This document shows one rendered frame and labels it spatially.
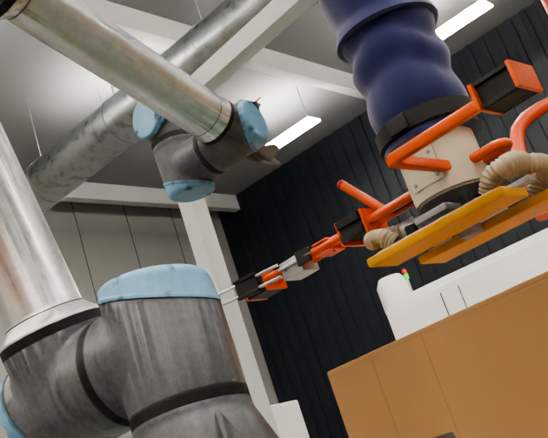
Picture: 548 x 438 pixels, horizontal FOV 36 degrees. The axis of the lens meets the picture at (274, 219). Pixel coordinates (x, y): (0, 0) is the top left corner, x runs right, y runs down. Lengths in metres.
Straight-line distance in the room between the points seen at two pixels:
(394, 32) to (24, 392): 1.08
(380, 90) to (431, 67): 0.12
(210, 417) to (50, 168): 9.22
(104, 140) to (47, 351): 8.42
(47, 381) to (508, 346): 0.79
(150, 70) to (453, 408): 0.80
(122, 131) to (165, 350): 8.38
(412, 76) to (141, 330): 0.96
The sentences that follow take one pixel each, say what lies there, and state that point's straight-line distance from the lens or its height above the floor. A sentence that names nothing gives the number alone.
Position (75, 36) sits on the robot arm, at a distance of 1.33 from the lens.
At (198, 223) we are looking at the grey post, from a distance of 5.12.
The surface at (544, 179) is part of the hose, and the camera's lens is 1.80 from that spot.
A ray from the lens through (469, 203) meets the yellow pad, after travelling 1.62.
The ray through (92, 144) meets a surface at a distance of 9.62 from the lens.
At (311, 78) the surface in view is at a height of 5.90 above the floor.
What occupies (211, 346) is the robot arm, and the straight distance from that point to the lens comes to 1.02.
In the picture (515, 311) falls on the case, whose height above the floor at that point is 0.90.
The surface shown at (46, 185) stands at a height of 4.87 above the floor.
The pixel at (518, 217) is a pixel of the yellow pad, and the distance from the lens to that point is 1.82.
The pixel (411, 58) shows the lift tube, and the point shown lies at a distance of 1.81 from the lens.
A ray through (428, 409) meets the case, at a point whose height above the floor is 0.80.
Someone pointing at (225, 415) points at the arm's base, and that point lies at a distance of 0.99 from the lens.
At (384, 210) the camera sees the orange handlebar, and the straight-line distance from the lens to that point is 1.87.
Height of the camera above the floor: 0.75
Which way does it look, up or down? 17 degrees up
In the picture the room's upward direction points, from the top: 19 degrees counter-clockwise
